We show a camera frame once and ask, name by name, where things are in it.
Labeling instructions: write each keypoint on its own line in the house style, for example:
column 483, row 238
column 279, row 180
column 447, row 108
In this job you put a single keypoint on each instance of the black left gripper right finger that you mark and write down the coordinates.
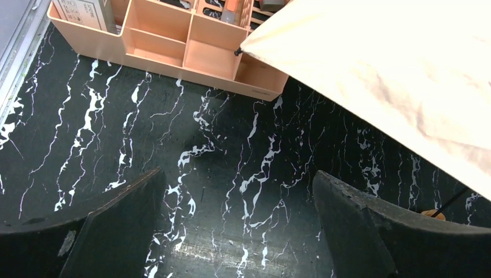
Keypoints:
column 370, row 237

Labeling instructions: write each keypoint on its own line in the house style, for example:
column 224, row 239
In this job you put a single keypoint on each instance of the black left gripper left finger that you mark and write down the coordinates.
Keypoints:
column 107, row 235

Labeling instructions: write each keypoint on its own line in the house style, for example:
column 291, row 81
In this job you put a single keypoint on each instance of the peach plastic desk organizer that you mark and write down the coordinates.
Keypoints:
column 173, row 41

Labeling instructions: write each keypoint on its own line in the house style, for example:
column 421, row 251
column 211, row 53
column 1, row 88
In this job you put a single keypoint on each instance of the aluminium table edge rail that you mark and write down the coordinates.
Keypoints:
column 23, row 23

